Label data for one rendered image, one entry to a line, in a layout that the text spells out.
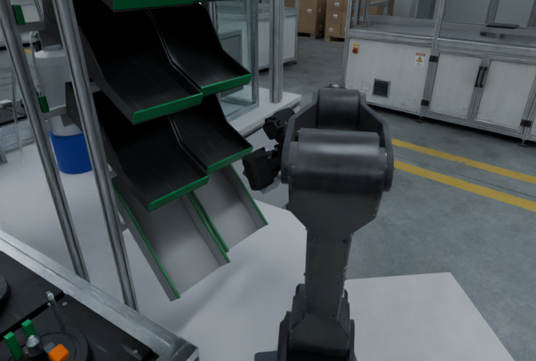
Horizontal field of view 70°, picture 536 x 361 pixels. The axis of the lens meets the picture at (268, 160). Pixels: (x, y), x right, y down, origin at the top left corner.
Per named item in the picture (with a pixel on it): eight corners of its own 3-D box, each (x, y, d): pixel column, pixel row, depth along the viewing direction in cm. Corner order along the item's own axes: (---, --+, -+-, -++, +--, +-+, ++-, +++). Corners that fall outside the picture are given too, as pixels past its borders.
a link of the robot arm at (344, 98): (392, 192, 28) (400, 51, 29) (279, 182, 29) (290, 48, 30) (356, 196, 56) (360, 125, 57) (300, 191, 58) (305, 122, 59)
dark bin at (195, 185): (207, 183, 74) (216, 157, 69) (148, 213, 65) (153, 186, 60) (127, 97, 83) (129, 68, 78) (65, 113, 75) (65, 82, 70)
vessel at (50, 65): (100, 127, 146) (77, 22, 129) (66, 139, 135) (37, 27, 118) (77, 119, 152) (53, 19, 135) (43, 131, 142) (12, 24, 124)
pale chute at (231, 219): (258, 229, 93) (269, 224, 90) (218, 257, 85) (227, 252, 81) (199, 133, 96) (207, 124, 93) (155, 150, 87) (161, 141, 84)
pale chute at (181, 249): (221, 266, 82) (230, 261, 79) (170, 302, 73) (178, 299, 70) (155, 155, 85) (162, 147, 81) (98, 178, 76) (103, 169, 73)
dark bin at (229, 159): (250, 154, 85) (261, 130, 80) (205, 176, 76) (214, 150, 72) (175, 81, 95) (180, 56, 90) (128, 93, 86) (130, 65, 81)
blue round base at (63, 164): (111, 162, 153) (103, 127, 146) (75, 178, 141) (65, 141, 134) (86, 152, 160) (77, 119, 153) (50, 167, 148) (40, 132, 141)
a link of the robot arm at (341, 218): (392, 164, 26) (384, 114, 31) (285, 157, 27) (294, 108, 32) (346, 368, 46) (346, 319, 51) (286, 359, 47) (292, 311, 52)
